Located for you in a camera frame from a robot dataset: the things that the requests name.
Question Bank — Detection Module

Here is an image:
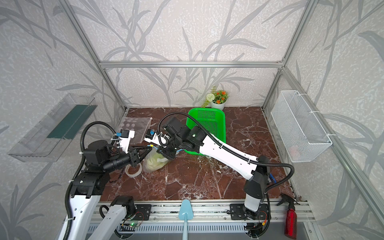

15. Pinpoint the clear zip-top bag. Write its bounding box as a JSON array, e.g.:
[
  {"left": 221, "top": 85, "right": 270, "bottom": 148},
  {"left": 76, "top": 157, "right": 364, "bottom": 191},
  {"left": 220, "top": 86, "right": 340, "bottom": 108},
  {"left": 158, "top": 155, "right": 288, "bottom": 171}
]
[
  {"left": 142, "top": 143, "right": 172, "bottom": 173},
  {"left": 120, "top": 117, "right": 152, "bottom": 145}
]

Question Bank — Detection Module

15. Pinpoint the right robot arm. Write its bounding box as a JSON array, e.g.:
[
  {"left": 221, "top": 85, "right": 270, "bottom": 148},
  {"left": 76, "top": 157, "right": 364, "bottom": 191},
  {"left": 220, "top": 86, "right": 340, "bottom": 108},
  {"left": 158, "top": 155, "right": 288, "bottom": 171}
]
[{"left": 153, "top": 112, "right": 295, "bottom": 217}]

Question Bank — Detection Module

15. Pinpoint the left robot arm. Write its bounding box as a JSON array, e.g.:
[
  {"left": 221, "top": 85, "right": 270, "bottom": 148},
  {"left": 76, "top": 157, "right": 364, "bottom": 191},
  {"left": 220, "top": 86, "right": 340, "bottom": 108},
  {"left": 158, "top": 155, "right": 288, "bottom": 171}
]
[{"left": 59, "top": 121, "right": 152, "bottom": 240}]

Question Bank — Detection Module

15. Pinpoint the clear tape roll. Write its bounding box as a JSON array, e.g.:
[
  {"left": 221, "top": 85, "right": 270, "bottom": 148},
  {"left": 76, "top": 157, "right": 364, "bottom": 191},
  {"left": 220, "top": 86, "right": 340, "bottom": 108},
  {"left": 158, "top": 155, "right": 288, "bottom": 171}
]
[{"left": 125, "top": 164, "right": 143, "bottom": 178}]

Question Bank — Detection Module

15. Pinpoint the green plastic basket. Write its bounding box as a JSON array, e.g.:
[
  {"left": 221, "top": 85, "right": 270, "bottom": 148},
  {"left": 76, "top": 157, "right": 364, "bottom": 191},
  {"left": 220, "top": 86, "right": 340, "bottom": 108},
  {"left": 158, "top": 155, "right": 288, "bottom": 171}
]
[{"left": 185, "top": 108, "right": 226, "bottom": 157}]

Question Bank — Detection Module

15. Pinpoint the light blue shovel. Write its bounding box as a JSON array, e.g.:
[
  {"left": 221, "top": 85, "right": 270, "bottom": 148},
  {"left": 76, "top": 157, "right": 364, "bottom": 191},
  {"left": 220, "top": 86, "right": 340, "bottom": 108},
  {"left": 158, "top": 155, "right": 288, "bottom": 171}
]
[{"left": 179, "top": 199, "right": 194, "bottom": 240}]

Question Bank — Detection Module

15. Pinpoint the potted flower plant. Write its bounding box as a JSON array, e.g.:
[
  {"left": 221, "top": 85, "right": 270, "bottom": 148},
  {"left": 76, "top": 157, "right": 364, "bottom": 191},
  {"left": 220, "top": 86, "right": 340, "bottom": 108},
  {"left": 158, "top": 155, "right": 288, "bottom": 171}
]
[{"left": 202, "top": 86, "right": 229, "bottom": 110}]

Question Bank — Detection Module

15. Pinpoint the red object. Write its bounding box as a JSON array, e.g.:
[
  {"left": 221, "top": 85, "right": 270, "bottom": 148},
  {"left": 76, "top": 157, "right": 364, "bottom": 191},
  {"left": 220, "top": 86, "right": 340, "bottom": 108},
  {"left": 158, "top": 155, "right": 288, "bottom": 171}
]
[{"left": 277, "top": 193, "right": 300, "bottom": 240}]

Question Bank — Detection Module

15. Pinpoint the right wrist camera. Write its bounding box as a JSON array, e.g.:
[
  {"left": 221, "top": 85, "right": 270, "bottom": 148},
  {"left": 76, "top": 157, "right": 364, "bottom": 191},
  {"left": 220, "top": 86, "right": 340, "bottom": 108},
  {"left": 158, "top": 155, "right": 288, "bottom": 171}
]
[{"left": 144, "top": 129, "right": 165, "bottom": 145}]

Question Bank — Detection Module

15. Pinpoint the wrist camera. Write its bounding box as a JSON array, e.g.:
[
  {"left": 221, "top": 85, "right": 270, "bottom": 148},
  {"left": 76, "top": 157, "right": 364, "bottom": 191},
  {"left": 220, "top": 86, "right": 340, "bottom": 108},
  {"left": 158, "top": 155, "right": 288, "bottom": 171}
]
[
  {"left": 116, "top": 130, "right": 135, "bottom": 154},
  {"left": 144, "top": 129, "right": 165, "bottom": 145}
]

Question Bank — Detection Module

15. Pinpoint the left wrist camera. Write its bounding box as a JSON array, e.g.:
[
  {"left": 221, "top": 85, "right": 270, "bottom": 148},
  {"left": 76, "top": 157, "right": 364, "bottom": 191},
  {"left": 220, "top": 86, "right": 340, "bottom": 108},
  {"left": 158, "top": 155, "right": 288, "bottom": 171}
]
[{"left": 116, "top": 130, "right": 135, "bottom": 154}]

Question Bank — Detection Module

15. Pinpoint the circuit board with wires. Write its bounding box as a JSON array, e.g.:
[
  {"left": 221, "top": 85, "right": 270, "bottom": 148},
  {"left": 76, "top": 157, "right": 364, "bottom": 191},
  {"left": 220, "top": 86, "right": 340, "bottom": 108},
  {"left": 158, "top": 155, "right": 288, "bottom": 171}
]
[{"left": 119, "top": 212, "right": 144, "bottom": 232}]

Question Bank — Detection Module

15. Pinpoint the clear plastic wall shelf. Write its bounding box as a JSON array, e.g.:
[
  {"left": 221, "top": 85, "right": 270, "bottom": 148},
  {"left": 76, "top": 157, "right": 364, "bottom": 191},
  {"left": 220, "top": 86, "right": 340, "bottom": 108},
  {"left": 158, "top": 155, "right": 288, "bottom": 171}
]
[{"left": 8, "top": 94, "right": 98, "bottom": 163}]

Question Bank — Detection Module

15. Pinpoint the white wire basket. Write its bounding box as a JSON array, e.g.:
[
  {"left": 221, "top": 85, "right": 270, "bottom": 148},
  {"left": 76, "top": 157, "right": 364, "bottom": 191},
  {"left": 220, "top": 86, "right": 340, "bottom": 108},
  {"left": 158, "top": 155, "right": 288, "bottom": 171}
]
[{"left": 271, "top": 90, "right": 333, "bottom": 163}]

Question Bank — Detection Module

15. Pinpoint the aluminium frame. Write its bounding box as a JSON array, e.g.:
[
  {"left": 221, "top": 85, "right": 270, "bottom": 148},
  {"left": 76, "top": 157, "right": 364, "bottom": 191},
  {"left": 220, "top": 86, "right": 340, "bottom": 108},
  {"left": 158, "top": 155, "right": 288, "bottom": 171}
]
[{"left": 58, "top": 1, "right": 384, "bottom": 225}]

